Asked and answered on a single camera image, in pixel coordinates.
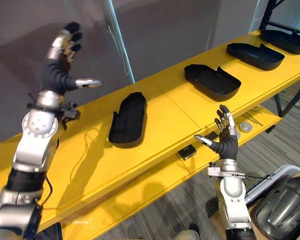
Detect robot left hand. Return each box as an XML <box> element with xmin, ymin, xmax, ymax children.
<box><xmin>40</xmin><ymin>21</ymin><xmax>104</xmax><ymax>96</ymax></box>

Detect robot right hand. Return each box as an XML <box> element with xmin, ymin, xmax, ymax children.
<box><xmin>193</xmin><ymin>104</ymin><xmax>240</xmax><ymax>161</ymax></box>

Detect yellow shelf board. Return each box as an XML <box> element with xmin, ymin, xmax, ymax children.
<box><xmin>61</xmin><ymin>104</ymin><xmax>283</xmax><ymax>240</ymax></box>
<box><xmin>0</xmin><ymin>29</ymin><xmax>300</xmax><ymax>233</ymax></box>

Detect right wrist clamp silver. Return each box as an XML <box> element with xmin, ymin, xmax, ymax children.
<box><xmin>206</xmin><ymin>161</ymin><xmax>247</xmax><ymax>179</ymax></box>

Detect grey round disc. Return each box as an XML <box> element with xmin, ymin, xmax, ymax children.
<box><xmin>239</xmin><ymin>120</ymin><xmax>253</xmax><ymax>133</ymax></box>

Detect thin metal rods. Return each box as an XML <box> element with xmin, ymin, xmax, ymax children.
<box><xmin>242</xmin><ymin>111</ymin><xmax>266</xmax><ymax>127</ymax></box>

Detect small black box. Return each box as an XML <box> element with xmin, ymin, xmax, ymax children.
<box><xmin>177</xmin><ymin>146</ymin><xmax>198</xmax><ymax>161</ymax></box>

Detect black plastic housing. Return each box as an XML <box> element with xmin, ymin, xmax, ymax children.
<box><xmin>226</xmin><ymin>42</ymin><xmax>286</xmax><ymax>71</ymax></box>
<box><xmin>183</xmin><ymin>63</ymin><xmax>242</xmax><ymax>103</ymax></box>
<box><xmin>254</xmin><ymin>176</ymin><xmax>300</xmax><ymax>240</ymax></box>
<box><xmin>107</xmin><ymin>91</ymin><xmax>149</xmax><ymax>150</ymax></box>
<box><xmin>259</xmin><ymin>29</ymin><xmax>300</xmax><ymax>55</ymax></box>

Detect robot leg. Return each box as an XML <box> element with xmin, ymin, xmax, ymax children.
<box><xmin>174</xmin><ymin>223</ymin><xmax>204</xmax><ymax>240</ymax></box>

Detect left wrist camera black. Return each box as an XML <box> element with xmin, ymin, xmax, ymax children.
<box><xmin>61</xmin><ymin>101</ymin><xmax>81</xmax><ymax>126</ymax></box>

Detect glass partition frame post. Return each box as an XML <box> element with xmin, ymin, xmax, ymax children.
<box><xmin>101</xmin><ymin>0</ymin><xmax>136</xmax><ymax>85</ymax></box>

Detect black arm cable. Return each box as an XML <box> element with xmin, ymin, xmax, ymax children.
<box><xmin>34</xmin><ymin>174</ymin><xmax>53</xmax><ymax>209</ymax></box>

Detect black metal shelf frame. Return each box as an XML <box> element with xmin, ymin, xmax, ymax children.
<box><xmin>258</xmin><ymin>0</ymin><xmax>300</xmax><ymax>118</ymax></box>

